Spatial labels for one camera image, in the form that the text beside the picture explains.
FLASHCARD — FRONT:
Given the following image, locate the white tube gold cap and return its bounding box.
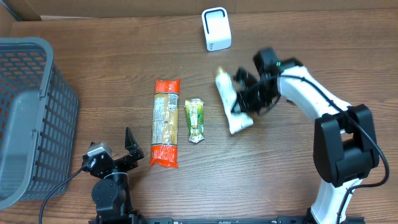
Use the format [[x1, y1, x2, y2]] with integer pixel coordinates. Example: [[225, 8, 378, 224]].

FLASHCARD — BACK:
[[215, 67, 254, 134]]

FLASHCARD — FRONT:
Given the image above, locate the orange spaghetti pack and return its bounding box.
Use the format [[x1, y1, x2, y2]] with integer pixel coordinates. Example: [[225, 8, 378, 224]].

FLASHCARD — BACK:
[[150, 79, 180, 168]]

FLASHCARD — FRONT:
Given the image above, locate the green snack pouch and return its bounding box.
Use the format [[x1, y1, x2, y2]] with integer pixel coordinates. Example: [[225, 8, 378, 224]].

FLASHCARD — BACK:
[[185, 98, 204, 144]]

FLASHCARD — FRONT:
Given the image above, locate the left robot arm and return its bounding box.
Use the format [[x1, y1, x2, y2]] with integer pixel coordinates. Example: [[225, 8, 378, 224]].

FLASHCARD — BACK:
[[82, 128, 144, 223]]

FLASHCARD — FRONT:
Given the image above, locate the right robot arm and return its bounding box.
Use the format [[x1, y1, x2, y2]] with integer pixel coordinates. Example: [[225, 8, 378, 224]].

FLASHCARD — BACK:
[[230, 48, 383, 223]]

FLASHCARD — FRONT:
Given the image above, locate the white barcode scanner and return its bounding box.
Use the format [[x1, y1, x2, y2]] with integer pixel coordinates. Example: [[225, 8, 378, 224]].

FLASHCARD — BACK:
[[201, 7, 232, 52]]

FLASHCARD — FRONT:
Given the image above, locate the grey plastic mesh basket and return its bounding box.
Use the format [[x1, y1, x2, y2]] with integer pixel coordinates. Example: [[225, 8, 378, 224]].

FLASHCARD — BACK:
[[1, 37, 80, 209]]

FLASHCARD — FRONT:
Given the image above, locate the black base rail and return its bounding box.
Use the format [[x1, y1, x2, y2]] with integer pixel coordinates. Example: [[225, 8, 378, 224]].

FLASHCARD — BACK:
[[88, 214, 366, 224]]

